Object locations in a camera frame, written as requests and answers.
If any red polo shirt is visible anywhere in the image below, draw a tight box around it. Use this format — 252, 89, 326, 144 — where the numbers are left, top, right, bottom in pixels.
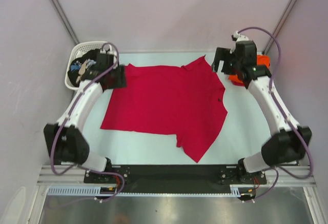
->
101, 56, 227, 162

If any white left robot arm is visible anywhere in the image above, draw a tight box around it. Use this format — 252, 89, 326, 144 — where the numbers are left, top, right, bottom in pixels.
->
44, 47, 127, 183

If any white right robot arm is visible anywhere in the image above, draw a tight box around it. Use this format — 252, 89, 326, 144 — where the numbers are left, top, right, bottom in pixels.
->
211, 39, 312, 184

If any folded orange t shirt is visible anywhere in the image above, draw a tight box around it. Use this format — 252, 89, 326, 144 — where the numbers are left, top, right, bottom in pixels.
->
228, 55, 271, 84

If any black printed t shirt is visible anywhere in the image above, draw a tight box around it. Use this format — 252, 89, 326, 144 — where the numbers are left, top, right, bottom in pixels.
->
68, 49, 100, 87

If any white plastic laundry basket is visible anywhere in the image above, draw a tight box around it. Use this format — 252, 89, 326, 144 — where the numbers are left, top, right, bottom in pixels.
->
64, 40, 107, 91

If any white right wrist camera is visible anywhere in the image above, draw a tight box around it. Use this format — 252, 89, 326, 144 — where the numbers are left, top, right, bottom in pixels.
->
231, 31, 249, 42

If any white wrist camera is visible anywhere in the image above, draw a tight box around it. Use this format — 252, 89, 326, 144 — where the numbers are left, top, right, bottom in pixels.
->
231, 31, 249, 42
100, 50, 117, 55

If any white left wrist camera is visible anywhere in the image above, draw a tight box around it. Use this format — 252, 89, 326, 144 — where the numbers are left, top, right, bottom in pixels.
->
100, 50, 117, 55

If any aluminium frame rail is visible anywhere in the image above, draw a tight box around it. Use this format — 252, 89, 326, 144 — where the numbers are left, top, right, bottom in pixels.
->
37, 165, 316, 187

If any grey slotted cable duct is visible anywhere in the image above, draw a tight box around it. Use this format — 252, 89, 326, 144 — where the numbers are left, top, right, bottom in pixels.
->
47, 186, 121, 196

